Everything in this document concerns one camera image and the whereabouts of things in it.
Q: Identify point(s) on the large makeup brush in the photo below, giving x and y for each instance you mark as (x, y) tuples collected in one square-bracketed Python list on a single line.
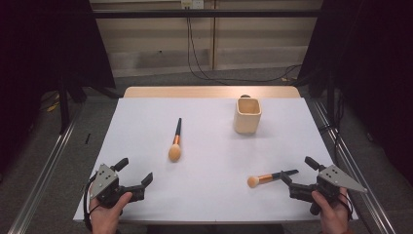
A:
[(174, 152)]

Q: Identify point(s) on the black stand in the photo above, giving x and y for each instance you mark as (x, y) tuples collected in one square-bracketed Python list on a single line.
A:
[(64, 107), (330, 94)]

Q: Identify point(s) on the black curtain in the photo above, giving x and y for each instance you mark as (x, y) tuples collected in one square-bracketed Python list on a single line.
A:
[(373, 65), (39, 48)]

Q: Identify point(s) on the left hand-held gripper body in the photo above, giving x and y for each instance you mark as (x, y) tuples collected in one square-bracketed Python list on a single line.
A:
[(103, 182)]

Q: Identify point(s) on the metal floor rail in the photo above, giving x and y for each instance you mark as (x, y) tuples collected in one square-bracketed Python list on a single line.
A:
[(354, 169), (48, 162)]

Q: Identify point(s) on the small makeup brush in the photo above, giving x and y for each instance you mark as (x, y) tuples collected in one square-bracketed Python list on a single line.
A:
[(264, 178)]

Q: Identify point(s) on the wooden table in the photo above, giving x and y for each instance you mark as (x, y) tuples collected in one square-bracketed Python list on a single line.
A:
[(195, 92)]

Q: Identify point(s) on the black horizontal bar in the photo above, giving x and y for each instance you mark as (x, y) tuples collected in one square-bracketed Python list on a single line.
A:
[(207, 13)]

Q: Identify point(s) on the small black floor object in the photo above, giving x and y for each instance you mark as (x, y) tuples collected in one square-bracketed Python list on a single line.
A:
[(87, 138)]

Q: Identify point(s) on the person's left hand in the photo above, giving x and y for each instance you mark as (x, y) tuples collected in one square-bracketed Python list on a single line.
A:
[(105, 219)]

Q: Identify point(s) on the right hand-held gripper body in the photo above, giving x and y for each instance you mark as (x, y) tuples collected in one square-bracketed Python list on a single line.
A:
[(334, 180)]

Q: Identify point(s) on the white wall socket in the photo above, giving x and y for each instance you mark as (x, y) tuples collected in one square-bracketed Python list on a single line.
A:
[(192, 3)]

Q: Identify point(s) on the white table cover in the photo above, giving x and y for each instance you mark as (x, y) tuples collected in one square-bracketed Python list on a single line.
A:
[(207, 182)]

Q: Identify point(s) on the cream square cup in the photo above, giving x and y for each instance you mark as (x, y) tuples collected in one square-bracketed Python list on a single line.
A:
[(246, 125)]

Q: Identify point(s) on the person's right hand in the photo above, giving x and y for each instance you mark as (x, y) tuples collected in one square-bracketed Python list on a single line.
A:
[(334, 217)]

